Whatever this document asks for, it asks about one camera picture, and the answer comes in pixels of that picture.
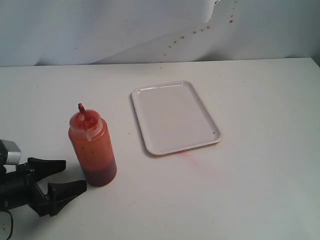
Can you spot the white rectangular plastic tray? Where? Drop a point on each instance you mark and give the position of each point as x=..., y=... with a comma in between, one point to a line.
x=172, y=118

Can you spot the white paper backdrop sheet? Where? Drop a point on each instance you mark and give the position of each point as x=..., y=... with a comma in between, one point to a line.
x=78, y=32

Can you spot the red sauce squeeze bottle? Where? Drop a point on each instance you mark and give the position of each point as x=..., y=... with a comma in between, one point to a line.
x=90, y=138

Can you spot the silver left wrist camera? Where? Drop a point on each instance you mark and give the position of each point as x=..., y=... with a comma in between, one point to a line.
x=10, y=153

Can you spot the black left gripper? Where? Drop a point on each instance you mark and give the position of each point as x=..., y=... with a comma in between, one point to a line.
x=20, y=188

